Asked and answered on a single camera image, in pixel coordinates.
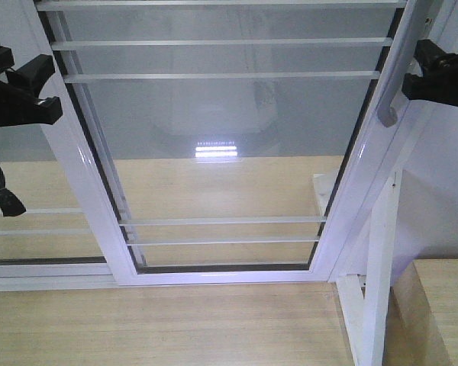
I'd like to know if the light wooden base board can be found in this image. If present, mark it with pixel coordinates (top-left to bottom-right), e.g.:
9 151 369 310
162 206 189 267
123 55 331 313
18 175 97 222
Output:
0 156 352 365

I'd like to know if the light wooden box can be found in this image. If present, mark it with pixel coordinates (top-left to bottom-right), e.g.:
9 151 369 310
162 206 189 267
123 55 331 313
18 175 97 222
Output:
392 259 458 365

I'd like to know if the fixed white framed glass panel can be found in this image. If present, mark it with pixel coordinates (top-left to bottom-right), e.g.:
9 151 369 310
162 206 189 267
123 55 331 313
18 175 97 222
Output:
0 22 119 293

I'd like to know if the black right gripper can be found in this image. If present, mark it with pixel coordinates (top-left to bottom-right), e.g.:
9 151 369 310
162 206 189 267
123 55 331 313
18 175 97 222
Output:
402 39 458 107

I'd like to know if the white framed sliding glass door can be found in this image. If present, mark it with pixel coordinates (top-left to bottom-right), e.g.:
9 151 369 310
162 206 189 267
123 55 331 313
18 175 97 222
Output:
0 0 458 287

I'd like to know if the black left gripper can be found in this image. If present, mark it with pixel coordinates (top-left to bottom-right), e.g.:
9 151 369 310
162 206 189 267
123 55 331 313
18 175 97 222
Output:
0 46 63 127

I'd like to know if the white triangular support bracket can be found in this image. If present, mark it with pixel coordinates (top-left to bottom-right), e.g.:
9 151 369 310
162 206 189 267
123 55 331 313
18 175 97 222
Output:
329 171 402 365

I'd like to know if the grey door handle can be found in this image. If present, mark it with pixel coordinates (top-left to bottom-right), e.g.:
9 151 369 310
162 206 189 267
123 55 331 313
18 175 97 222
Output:
376 0 432 127

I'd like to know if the white wall panel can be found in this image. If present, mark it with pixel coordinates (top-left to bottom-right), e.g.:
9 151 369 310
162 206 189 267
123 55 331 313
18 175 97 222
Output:
391 0 458 285

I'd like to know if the black cable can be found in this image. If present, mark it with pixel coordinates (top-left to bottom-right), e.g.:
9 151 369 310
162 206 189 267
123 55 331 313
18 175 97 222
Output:
0 149 27 218

